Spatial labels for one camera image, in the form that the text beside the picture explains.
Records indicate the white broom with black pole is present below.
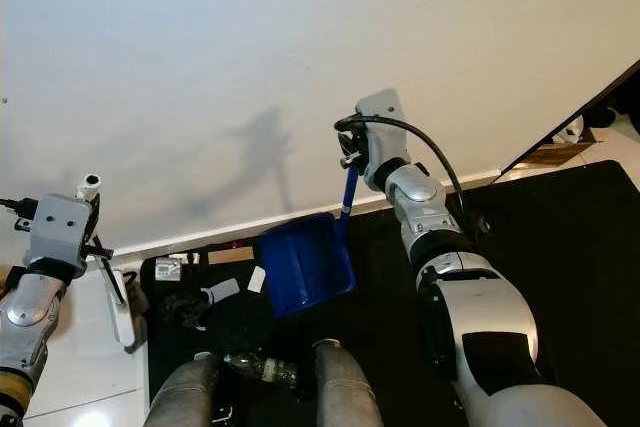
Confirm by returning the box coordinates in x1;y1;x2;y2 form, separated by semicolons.
74;173;138;351

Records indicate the blue long-handled dustpan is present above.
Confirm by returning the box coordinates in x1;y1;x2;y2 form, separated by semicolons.
254;162;362;319

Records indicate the white label card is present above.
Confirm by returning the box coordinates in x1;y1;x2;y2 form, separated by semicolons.
154;257;184;282

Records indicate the black crumpled cloth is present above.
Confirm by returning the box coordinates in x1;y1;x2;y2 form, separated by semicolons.
164;292;213;332

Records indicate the grey plastic scrap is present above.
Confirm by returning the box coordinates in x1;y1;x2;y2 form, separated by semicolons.
200;279;242;306

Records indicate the brown cardboard scrap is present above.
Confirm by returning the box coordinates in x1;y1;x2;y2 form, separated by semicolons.
207;245;255;266

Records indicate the small white block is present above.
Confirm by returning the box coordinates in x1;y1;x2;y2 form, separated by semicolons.
246;265;268;295

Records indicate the clear plastic bottle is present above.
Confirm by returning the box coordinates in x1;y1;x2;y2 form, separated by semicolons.
220;352;303;390

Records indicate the grey robot right leg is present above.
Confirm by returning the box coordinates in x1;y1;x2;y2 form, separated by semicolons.
310;337;388;427

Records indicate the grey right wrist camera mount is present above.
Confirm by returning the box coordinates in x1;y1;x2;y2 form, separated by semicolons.
356;88;414;191

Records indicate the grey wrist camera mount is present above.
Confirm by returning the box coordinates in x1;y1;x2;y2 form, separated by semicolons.
356;88;414;191
26;193;101;272

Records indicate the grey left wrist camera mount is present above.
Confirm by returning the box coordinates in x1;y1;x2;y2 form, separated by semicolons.
26;193;101;272

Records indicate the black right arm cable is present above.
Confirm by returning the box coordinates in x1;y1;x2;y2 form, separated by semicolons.
343;113;493;240

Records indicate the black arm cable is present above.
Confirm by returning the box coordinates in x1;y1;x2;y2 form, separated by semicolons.
343;113;493;240
0;197;39;220

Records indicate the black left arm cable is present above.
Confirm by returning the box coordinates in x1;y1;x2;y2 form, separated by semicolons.
0;197;39;220

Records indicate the black wall end trim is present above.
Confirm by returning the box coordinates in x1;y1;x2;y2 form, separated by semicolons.
498;67;640;175

